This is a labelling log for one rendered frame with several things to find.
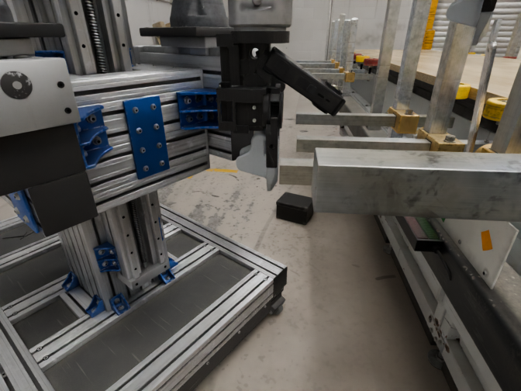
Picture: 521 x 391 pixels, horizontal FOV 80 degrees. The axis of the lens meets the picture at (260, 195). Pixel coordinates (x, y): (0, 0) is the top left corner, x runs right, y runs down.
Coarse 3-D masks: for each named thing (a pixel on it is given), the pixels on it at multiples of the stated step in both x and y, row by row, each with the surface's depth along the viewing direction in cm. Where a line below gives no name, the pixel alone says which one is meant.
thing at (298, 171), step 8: (280, 160) 46; (288, 160) 46; (296, 160) 46; (304, 160) 46; (312, 160) 46; (280, 168) 44; (288, 168) 44; (296, 168) 44; (304, 168) 44; (312, 168) 44; (280, 176) 45; (288, 176) 44; (296, 176) 44; (304, 176) 44; (280, 184) 45; (288, 184) 45; (296, 184) 45; (304, 184) 45
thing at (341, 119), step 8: (296, 112) 91; (304, 112) 91; (312, 112) 91; (320, 112) 91; (344, 112) 91; (296, 120) 90; (304, 120) 90; (312, 120) 90; (320, 120) 90; (328, 120) 90; (336, 120) 89; (344, 120) 89; (352, 120) 89; (360, 120) 89; (368, 120) 89; (376, 120) 88; (384, 120) 88; (392, 120) 88; (424, 120) 87
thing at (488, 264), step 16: (448, 224) 57; (464, 224) 52; (480, 224) 48; (496, 224) 44; (464, 240) 51; (480, 240) 47; (496, 240) 44; (512, 240) 41; (480, 256) 47; (496, 256) 44; (480, 272) 47; (496, 272) 43
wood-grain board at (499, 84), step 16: (400, 64) 143; (432, 64) 143; (480, 64) 143; (496, 64) 143; (512, 64) 143; (432, 80) 106; (464, 80) 95; (496, 80) 95; (512, 80) 95; (496, 96) 72
